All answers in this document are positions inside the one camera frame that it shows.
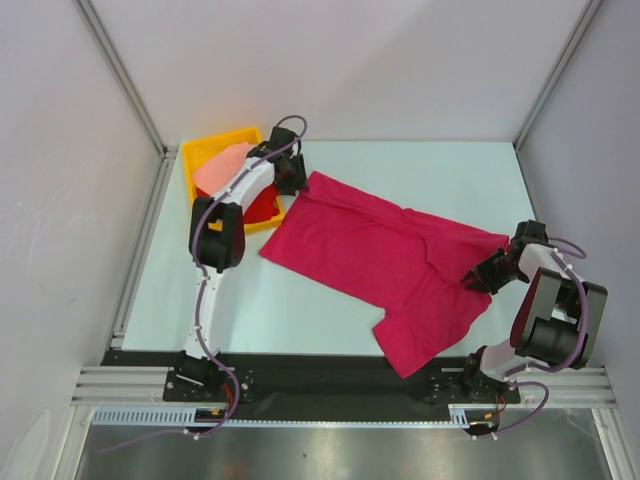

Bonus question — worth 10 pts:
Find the light pink t shirt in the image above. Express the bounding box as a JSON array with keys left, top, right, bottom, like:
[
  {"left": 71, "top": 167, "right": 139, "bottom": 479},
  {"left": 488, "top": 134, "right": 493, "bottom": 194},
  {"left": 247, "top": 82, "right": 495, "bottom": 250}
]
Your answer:
[{"left": 192, "top": 142, "right": 254, "bottom": 196}]

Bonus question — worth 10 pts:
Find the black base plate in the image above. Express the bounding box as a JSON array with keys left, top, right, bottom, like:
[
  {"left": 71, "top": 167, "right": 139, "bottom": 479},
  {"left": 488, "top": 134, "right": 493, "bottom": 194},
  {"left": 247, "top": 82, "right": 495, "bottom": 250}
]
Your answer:
[{"left": 101, "top": 350, "right": 523, "bottom": 412}]

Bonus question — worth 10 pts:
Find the white slotted cable duct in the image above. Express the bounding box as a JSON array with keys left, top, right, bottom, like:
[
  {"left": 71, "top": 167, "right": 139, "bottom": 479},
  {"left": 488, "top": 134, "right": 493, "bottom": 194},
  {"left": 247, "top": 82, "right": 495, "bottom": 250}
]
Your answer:
[{"left": 92, "top": 403, "right": 521, "bottom": 429}]

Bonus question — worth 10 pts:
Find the left aluminium frame post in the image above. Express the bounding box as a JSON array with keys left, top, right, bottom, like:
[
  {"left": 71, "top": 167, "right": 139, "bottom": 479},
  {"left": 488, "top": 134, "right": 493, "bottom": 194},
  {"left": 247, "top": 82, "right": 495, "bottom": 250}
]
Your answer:
[{"left": 72, "top": 0, "right": 177, "bottom": 159}]

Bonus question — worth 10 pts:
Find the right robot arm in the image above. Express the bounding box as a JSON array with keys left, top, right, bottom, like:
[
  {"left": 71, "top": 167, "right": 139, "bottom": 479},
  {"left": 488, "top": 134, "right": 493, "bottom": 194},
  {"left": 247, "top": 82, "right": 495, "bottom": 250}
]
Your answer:
[{"left": 458, "top": 220, "right": 608, "bottom": 403}]

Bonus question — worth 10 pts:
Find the aluminium frame post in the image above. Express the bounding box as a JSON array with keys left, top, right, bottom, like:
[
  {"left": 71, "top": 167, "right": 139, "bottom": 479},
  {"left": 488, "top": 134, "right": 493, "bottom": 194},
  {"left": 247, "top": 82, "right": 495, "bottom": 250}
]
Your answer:
[
  {"left": 72, "top": 0, "right": 177, "bottom": 159},
  {"left": 513, "top": 0, "right": 606, "bottom": 154}
]

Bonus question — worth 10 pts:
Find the yellow plastic bin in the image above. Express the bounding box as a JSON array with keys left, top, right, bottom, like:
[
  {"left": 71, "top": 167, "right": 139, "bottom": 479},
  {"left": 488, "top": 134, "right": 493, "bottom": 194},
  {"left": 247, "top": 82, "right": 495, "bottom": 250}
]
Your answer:
[{"left": 182, "top": 127, "right": 262, "bottom": 207}]

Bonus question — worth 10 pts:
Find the magenta t shirt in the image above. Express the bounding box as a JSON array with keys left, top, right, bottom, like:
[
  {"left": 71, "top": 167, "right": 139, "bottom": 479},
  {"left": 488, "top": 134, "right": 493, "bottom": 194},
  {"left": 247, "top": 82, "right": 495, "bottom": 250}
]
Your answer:
[{"left": 260, "top": 172, "right": 509, "bottom": 378}]

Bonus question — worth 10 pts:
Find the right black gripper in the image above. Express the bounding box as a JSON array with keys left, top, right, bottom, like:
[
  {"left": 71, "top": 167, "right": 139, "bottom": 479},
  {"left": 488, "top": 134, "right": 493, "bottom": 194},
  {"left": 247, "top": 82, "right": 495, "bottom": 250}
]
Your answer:
[{"left": 463, "top": 246, "right": 526, "bottom": 294}]

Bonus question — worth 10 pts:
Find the red t shirt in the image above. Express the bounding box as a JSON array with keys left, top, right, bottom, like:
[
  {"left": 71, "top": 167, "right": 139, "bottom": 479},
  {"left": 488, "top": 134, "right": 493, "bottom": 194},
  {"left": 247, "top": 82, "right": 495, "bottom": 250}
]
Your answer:
[{"left": 192, "top": 185, "right": 285, "bottom": 234}]

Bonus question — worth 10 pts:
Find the right aluminium frame post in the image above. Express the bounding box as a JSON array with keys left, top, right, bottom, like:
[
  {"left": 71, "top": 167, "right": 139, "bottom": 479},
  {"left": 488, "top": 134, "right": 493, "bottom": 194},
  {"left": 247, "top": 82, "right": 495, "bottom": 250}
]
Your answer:
[{"left": 513, "top": 0, "right": 606, "bottom": 154}]

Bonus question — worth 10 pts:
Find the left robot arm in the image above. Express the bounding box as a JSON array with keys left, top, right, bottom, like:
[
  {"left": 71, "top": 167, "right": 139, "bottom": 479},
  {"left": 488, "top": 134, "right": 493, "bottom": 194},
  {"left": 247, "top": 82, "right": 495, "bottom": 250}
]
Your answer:
[{"left": 174, "top": 123, "right": 308, "bottom": 400}]

